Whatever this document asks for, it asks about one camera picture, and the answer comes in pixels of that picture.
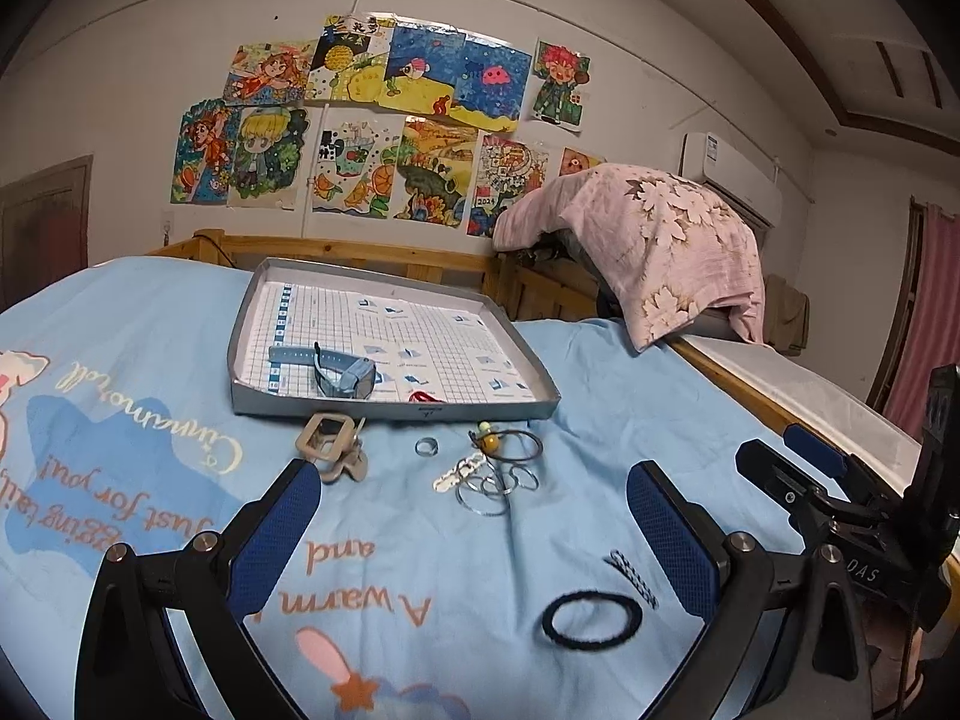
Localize red doodle drawing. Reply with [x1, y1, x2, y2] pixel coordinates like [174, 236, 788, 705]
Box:
[467, 133, 550, 238]

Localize silver wire bangles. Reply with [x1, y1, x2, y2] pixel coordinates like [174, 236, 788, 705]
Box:
[454, 460, 540, 518]

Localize light blue bed sheet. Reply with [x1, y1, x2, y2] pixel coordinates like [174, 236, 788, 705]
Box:
[2, 257, 802, 718]

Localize blue ocean drawing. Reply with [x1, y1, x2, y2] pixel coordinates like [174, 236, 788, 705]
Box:
[376, 20, 532, 133]

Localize red haired character drawing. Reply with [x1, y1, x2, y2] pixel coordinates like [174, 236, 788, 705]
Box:
[532, 41, 590, 132]

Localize orange character drawing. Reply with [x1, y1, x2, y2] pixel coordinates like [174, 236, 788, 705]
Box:
[558, 146, 605, 176]

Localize white mattress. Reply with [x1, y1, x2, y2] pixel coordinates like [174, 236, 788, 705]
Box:
[683, 335, 921, 478]

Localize orange landscape drawing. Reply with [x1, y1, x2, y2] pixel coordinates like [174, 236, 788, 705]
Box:
[394, 117, 480, 227]

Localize mermaid drawing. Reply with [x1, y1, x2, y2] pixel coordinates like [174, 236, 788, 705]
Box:
[169, 98, 241, 205]

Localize pink floral blanket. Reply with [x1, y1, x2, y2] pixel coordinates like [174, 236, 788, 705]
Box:
[493, 163, 765, 349]

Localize beige hair claw clip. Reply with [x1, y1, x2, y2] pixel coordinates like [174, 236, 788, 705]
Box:
[295, 413, 370, 484]

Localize brown wooden door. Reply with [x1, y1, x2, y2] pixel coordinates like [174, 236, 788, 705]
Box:
[0, 154, 93, 310]

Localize yellow moon drawing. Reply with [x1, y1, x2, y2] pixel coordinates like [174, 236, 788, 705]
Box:
[304, 13, 397, 104]

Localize wooden bed frame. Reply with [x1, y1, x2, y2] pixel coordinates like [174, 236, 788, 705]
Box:
[148, 227, 960, 587]

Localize fish and cup drawing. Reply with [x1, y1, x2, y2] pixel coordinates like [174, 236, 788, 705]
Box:
[309, 107, 405, 220]

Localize pink curtain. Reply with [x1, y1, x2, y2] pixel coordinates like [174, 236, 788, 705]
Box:
[884, 206, 960, 440]

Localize blue smart watch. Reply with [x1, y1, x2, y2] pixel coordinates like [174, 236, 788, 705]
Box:
[268, 343, 376, 400]

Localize blond boy drawing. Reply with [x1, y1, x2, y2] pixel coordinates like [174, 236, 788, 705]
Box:
[228, 107, 309, 211]

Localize olive hanging garment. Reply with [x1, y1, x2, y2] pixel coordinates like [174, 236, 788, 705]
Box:
[763, 275, 811, 356]

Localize white air conditioner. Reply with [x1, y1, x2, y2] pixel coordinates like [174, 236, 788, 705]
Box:
[680, 132, 782, 227]

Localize orange haired girl drawing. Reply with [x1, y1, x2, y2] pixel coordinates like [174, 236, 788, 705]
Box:
[223, 41, 317, 106]

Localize black cord yellow bead necklace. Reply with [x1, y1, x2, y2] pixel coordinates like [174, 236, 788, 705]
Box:
[467, 421, 545, 465]

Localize black braided bracelet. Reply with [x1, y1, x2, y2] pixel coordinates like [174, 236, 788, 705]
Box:
[540, 588, 646, 652]

